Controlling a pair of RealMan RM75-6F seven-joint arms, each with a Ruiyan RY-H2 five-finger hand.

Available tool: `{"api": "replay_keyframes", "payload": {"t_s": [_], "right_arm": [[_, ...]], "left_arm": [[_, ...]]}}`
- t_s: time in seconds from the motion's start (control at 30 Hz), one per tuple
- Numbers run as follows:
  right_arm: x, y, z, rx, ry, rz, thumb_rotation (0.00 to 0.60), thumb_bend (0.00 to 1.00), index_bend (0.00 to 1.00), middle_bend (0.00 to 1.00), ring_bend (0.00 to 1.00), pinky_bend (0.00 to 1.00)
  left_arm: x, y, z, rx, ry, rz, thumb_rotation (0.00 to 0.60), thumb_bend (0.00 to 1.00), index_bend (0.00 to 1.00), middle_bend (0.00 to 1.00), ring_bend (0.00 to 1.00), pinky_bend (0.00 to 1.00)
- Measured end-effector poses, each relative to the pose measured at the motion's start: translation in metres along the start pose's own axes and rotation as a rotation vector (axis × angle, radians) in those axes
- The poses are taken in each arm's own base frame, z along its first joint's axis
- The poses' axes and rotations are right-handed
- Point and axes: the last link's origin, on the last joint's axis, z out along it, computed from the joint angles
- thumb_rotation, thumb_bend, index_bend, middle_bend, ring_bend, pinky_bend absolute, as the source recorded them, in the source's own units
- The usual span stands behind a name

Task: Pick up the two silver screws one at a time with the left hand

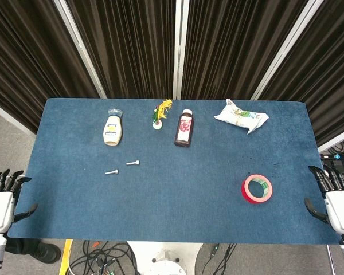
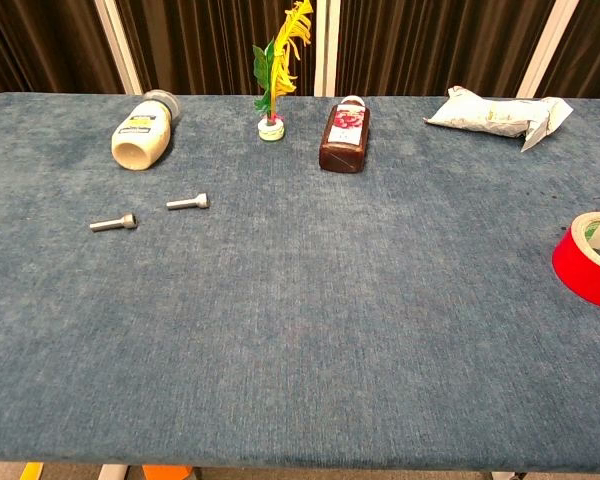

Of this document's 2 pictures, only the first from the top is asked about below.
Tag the red tape roll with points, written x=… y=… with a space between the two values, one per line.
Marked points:
x=248 y=196

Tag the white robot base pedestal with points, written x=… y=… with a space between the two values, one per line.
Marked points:
x=166 y=257

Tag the black shoe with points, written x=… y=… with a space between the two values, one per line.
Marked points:
x=47 y=253

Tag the dark red juice bottle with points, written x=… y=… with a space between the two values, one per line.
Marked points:
x=184 y=129

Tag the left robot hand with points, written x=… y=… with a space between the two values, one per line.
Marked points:
x=0 y=209

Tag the white frame bottom rail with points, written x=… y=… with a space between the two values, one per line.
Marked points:
x=336 y=142
x=8 y=116

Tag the black power strip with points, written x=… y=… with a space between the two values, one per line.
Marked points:
x=338 y=156

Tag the dark brown curtain panel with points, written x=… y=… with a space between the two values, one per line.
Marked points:
x=326 y=71
x=126 y=43
x=25 y=57
x=235 y=43

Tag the yellow floor tape strip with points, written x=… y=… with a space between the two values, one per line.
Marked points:
x=65 y=257

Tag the cream mayonnaise squeeze bottle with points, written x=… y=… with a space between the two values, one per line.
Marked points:
x=112 y=129

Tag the white snack packet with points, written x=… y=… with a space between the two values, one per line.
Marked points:
x=238 y=116

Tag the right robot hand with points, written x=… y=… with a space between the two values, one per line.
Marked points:
x=339 y=209

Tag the white frame post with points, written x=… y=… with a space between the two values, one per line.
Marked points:
x=179 y=48
x=80 y=48
x=286 y=48

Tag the yellow green feather shuttlecock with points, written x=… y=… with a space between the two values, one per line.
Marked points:
x=160 y=113

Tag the blue table cloth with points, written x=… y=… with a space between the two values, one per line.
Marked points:
x=175 y=186

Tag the black trouser leg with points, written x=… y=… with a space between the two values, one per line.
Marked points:
x=20 y=245

